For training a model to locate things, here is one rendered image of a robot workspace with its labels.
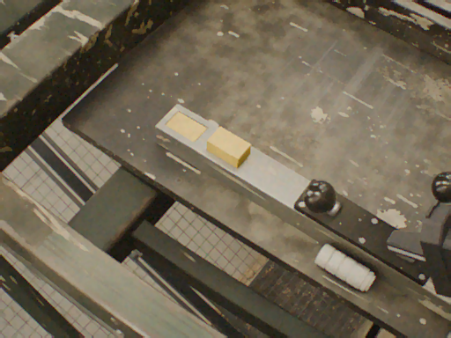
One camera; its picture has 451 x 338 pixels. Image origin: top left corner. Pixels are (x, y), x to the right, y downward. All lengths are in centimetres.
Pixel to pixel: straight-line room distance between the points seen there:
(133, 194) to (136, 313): 23
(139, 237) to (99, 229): 6
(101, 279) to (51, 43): 36
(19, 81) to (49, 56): 6
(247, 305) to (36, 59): 45
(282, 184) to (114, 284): 25
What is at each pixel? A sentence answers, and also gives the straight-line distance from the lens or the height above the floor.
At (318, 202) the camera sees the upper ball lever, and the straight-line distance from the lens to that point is 69.
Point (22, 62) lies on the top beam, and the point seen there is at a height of 192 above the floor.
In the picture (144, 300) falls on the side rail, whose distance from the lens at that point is 74.
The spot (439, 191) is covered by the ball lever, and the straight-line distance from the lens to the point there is 74.
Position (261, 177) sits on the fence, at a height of 158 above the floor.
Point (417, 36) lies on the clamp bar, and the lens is 109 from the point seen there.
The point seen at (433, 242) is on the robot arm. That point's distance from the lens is 63.
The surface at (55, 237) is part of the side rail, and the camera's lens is 79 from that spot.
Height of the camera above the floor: 175
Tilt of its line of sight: 9 degrees down
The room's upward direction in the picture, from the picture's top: 44 degrees counter-clockwise
